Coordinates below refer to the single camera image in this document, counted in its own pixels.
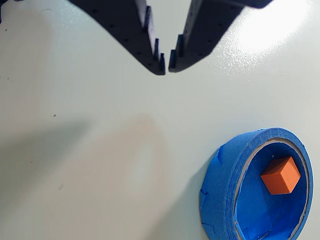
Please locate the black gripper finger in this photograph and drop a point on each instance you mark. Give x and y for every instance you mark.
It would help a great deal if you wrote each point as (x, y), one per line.
(125, 22)
(207, 30)

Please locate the small orange cube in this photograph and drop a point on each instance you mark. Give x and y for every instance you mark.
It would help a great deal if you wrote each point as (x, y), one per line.
(280, 180)

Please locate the blue tape roll bin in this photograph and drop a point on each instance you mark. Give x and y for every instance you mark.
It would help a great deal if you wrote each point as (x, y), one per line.
(217, 180)

